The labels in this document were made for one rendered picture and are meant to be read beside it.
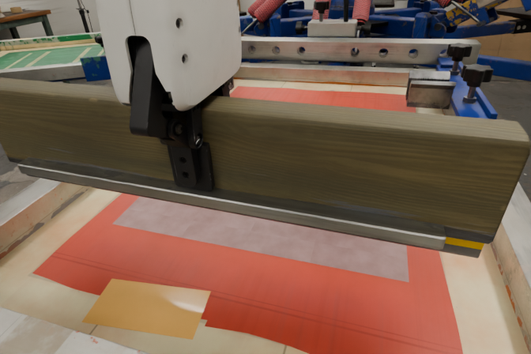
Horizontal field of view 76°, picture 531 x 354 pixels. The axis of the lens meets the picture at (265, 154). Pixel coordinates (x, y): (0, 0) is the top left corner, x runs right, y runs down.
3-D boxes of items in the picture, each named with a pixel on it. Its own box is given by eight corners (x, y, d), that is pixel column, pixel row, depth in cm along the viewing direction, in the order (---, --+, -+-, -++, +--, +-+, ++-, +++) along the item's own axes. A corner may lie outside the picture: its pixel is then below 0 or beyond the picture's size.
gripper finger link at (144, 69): (154, -10, 19) (191, 58, 24) (96, 102, 16) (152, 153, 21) (172, -10, 19) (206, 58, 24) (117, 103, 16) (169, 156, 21)
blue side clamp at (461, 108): (485, 154, 54) (498, 114, 51) (451, 151, 56) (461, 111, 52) (454, 91, 79) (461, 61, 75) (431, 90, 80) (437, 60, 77)
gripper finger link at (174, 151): (163, 101, 23) (179, 181, 27) (136, 120, 21) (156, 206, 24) (205, 105, 23) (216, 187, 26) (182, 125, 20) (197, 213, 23)
